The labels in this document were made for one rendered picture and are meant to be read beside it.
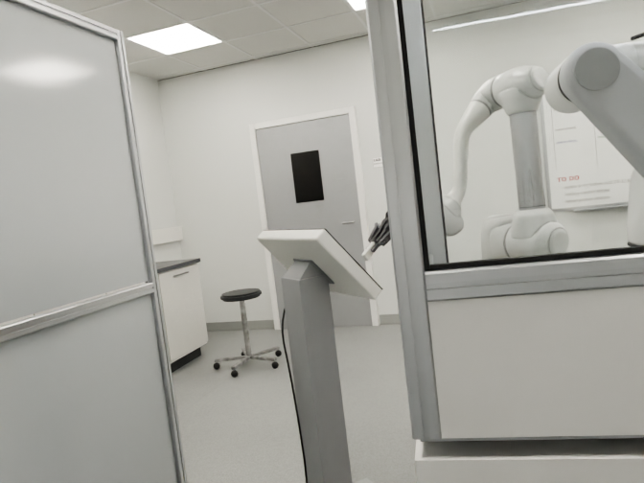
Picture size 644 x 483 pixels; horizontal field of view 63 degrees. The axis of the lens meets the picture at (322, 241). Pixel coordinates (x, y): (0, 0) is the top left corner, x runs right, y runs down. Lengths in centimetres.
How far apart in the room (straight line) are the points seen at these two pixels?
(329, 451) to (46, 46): 171
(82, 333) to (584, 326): 161
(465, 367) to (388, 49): 43
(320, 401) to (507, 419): 127
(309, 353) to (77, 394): 78
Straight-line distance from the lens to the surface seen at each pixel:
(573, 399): 78
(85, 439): 203
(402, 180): 71
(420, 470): 80
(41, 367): 186
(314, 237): 170
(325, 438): 204
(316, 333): 192
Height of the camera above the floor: 128
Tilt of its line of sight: 4 degrees down
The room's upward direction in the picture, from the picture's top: 7 degrees counter-clockwise
